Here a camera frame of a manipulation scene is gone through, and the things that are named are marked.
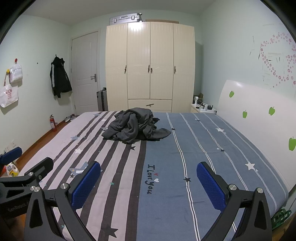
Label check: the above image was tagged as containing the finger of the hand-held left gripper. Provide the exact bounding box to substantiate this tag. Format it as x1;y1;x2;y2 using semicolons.
22;157;54;183
0;147;23;165

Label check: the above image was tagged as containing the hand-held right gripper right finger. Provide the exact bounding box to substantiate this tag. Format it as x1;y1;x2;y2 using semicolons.
196;161;273;241

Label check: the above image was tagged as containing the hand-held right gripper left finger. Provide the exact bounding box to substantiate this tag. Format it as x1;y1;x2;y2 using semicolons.
24;161;102;241

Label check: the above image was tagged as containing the grey sweatshirt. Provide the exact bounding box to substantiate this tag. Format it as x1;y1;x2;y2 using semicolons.
102;111;148;144

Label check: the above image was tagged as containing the white detergent bottle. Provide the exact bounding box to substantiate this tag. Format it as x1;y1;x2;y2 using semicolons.
6;162;19;177

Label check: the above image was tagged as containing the red fire extinguisher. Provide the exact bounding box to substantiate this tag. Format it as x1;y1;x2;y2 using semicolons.
49;114;58;132

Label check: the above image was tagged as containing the white printed shopping bag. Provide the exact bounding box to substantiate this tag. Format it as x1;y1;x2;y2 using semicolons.
0;70;20;108

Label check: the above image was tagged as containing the striped star bed sheet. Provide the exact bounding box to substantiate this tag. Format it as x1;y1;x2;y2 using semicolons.
17;111;289;241

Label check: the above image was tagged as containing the white headboard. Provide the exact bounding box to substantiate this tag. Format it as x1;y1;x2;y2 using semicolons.
216;80;296;187

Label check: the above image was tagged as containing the green plastic object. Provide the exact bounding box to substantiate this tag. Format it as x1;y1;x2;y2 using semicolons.
271;209;292;230

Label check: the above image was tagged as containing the white nightstand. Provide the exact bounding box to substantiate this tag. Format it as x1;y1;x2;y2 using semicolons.
190;103;218;114

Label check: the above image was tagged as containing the small white plastic bag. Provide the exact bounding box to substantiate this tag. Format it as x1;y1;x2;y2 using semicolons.
9;63;23;83

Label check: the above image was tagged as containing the grey upright suitcase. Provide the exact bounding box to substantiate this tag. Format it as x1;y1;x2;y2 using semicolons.
96;87;109;112

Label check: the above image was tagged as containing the dark grey garment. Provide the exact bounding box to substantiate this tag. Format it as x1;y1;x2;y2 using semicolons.
115;107;160;130

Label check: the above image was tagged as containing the black striped jacket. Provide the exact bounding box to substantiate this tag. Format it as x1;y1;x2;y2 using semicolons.
50;55;73;99

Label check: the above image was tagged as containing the white door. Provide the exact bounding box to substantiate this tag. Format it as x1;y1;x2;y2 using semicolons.
71;31;99;115

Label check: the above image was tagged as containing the cream wardrobe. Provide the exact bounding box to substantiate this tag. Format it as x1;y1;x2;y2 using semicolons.
106;22;195;113

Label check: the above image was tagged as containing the silver hard suitcase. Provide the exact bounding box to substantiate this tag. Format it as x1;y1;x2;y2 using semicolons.
109;13;145;26

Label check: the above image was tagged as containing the white wall outlet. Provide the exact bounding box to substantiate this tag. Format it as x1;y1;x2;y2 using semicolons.
3;138;17;152

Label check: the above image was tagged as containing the pink flower wall decal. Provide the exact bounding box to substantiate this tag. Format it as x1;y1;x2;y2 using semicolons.
259;31;296;90

